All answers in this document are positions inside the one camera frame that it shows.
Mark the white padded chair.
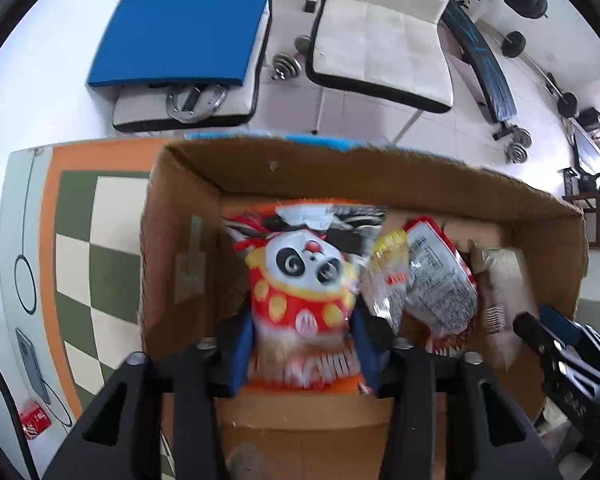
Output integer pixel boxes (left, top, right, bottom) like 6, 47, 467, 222
307, 0, 471, 114
111, 0, 273, 133

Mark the panda print snack packet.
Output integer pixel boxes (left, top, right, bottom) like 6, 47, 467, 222
222, 199, 388, 396

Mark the blue seat cushion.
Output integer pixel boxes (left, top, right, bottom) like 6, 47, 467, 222
85, 0, 272, 88

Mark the metal weight plate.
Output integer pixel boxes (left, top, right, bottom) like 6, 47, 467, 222
165, 85, 228, 125

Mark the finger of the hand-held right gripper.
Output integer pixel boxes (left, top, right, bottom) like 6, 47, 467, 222
539, 305, 600, 363
511, 311, 600, 387

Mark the yellow clear snack packet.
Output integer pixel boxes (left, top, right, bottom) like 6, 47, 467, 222
362, 227, 413, 333

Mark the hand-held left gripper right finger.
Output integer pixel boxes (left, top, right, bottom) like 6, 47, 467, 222
352, 305, 563, 480

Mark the chrome dumbbell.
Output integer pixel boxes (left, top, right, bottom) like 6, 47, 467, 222
502, 127, 533, 165
269, 35, 313, 82

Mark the red white label snack packet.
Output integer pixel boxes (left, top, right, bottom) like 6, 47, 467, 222
402, 216, 481, 356

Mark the barbell with black plates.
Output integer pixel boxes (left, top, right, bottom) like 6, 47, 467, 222
500, 30, 581, 118

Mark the dark blue weight bench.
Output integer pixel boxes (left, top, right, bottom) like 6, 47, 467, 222
440, 0, 518, 141

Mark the brown cardboard box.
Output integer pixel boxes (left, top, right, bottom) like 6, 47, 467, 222
139, 132, 591, 480

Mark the black cable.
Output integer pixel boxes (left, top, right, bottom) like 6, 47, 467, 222
40, 380, 76, 426

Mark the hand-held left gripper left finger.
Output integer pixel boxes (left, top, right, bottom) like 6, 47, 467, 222
42, 310, 257, 480

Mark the dark wooden furniture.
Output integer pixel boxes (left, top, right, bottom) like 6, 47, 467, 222
560, 130, 600, 251

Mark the grey smartphone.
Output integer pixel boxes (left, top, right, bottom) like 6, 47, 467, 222
15, 327, 51, 403

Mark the green white checkered mat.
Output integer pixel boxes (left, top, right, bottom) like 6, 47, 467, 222
39, 137, 181, 480

